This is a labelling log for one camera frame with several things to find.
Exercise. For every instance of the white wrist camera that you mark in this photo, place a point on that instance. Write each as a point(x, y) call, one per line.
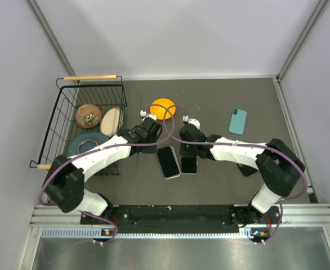
point(187, 120)
point(144, 114)

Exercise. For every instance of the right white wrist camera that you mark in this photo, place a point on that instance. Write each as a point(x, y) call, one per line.
point(187, 120)

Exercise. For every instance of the black phone case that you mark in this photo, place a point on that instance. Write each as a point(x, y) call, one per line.
point(246, 170)

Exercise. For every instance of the blue grey ceramic bowl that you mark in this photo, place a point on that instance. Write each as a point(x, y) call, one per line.
point(85, 142)

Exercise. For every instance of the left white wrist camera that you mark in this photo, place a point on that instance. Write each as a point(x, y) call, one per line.
point(144, 114)

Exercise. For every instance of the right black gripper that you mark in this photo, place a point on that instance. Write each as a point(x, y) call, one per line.
point(184, 152)

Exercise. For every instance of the black wire basket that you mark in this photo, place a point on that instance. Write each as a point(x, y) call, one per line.
point(106, 92)

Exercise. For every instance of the clear transparent phone case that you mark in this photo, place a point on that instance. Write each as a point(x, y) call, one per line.
point(188, 173)

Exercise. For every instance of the orange bowl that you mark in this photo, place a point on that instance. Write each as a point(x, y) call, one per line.
point(163, 108)

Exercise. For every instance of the beige phone case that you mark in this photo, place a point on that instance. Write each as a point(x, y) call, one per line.
point(172, 177)

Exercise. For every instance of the teal phone case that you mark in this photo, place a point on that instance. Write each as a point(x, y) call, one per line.
point(238, 121)

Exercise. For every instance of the beige oval plate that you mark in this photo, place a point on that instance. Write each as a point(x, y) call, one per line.
point(111, 122)

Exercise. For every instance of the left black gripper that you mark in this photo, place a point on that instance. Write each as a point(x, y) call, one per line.
point(151, 150)

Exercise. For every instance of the brown ceramic vase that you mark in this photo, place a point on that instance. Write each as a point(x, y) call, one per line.
point(88, 116)

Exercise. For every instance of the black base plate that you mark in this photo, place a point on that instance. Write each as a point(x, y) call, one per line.
point(155, 215)

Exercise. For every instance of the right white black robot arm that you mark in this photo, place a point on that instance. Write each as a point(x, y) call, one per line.
point(278, 166)

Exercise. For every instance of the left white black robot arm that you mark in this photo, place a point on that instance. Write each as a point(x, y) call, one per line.
point(64, 184)

